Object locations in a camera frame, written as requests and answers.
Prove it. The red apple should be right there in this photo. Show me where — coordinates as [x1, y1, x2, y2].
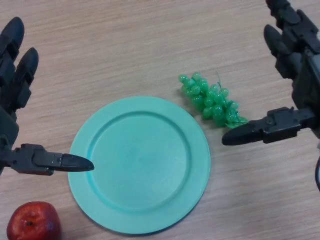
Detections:
[6, 201, 62, 240]

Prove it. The green grape bunch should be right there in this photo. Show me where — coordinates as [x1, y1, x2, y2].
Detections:
[177, 71, 250, 130]

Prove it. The green round plate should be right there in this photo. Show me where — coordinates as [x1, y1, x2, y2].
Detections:
[67, 96, 212, 236]

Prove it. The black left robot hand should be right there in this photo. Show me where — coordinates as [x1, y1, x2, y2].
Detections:
[0, 16, 95, 177]

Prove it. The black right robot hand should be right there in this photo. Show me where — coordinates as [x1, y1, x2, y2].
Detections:
[221, 0, 320, 146]

